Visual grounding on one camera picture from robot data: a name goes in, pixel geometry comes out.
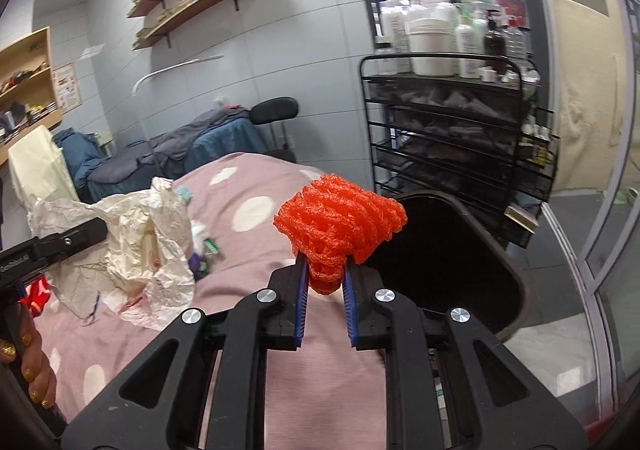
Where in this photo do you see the cluster of toiletry bottles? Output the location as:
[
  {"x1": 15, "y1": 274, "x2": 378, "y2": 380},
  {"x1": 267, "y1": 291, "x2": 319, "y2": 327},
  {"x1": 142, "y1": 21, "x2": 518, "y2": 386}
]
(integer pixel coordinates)
[{"x1": 374, "y1": 0, "x2": 531, "y2": 81}]

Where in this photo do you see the wall poster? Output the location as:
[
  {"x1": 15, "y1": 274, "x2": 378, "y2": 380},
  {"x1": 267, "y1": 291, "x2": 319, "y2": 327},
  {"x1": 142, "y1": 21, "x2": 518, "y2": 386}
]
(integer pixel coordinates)
[{"x1": 52, "y1": 62, "x2": 82, "y2": 113}]

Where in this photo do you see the orange foam net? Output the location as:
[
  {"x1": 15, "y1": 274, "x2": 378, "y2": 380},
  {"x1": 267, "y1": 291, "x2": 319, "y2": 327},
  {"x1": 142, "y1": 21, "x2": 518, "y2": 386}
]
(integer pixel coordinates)
[{"x1": 273, "y1": 172, "x2": 408, "y2": 296}]

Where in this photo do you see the blue massage bed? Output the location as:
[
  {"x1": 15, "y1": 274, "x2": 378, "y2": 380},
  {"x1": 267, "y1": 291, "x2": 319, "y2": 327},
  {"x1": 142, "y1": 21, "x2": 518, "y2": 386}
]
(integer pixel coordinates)
[{"x1": 52, "y1": 107, "x2": 296, "y2": 203}]

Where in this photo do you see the person's left hand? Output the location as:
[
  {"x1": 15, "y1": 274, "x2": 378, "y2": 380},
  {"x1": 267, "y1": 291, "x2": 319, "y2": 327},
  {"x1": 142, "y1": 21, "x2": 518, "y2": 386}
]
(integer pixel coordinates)
[{"x1": 0, "y1": 315, "x2": 57, "y2": 412}]

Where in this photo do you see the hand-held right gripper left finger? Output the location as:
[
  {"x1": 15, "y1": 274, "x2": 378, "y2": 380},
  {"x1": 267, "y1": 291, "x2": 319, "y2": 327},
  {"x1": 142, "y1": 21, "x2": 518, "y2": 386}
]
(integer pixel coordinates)
[{"x1": 60, "y1": 257, "x2": 309, "y2": 450}]

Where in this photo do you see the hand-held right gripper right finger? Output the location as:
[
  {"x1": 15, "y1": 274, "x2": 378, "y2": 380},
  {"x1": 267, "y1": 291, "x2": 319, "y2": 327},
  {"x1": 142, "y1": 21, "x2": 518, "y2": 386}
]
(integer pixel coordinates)
[{"x1": 341, "y1": 261, "x2": 588, "y2": 450}]

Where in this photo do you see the red printed bag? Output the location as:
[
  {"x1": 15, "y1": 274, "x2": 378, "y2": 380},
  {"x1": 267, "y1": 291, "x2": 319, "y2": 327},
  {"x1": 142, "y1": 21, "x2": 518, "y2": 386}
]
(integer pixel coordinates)
[{"x1": 20, "y1": 277, "x2": 53, "y2": 317}]

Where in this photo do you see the black trash bin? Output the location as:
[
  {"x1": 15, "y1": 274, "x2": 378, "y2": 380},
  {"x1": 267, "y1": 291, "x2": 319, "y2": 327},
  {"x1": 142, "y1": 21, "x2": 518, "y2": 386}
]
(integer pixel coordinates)
[{"x1": 360, "y1": 191, "x2": 532, "y2": 346}]

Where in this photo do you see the black stool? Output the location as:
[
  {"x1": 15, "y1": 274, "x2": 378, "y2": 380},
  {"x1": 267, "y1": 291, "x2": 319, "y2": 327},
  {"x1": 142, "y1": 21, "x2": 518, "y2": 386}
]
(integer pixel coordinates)
[{"x1": 248, "y1": 96, "x2": 300, "y2": 163}]

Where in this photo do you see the cream cloth cover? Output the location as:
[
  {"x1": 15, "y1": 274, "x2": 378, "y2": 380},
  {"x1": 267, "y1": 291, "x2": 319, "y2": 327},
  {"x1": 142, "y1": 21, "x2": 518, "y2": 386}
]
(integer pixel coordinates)
[{"x1": 7, "y1": 125, "x2": 81, "y2": 203}]

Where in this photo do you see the pink polka dot blanket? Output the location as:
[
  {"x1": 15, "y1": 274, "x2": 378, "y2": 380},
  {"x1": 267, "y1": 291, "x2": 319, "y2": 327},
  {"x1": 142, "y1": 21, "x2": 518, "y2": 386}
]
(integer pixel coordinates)
[{"x1": 30, "y1": 152, "x2": 396, "y2": 450}]

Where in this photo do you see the wooden open cabinet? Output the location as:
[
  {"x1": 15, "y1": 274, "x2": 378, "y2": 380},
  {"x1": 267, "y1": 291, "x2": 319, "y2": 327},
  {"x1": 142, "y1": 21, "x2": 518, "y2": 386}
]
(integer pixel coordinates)
[{"x1": 0, "y1": 26, "x2": 63, "y2": 166}]

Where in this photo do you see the white paper bag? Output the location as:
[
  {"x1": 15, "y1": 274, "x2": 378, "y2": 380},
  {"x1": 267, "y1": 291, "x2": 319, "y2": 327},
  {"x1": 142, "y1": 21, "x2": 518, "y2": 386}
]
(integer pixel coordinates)
[{"x1": 29, "y1": 176, "x2": 197, "y2": 331}]

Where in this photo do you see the black wire cart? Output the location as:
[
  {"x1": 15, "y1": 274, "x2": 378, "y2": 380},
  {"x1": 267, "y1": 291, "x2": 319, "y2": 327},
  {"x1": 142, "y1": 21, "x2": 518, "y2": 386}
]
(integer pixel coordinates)
[{"x1": 359, "y1": 54, "x2": 556, "y2": 249}]

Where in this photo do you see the purple wrapper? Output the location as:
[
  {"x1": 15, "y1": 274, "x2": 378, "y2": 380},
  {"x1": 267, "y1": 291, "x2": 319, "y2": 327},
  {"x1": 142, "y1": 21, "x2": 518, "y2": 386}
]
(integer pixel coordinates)
[{"x1": 187, "y1": 252, "x2": 211, "y2": 281}]

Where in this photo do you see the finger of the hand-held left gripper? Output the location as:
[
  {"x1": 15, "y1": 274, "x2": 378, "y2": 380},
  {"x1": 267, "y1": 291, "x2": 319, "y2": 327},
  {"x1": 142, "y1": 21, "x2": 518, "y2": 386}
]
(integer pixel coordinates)
[{"x1": 35, "y1": 217, "x2": 109, "y2": 265}]

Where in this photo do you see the grey blanket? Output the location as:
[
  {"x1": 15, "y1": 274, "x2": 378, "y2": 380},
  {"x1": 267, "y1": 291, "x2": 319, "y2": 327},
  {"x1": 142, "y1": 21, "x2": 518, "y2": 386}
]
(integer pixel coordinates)
[{"x1": 87, "y1": 107, "x2": 251, "y2": 181}]

